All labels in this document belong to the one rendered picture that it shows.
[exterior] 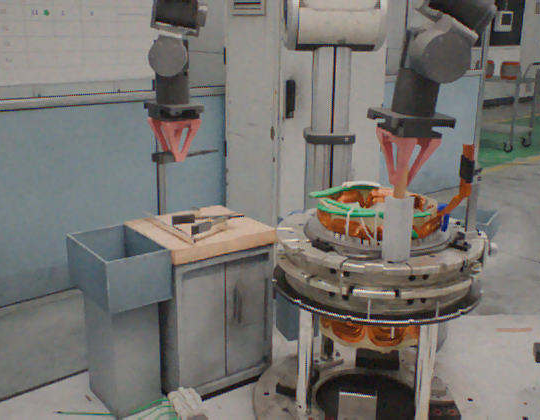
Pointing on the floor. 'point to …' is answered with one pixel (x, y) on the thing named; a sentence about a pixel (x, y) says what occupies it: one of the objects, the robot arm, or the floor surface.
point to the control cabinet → (532, 44)
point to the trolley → (516, 108)
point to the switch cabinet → (283, 113)
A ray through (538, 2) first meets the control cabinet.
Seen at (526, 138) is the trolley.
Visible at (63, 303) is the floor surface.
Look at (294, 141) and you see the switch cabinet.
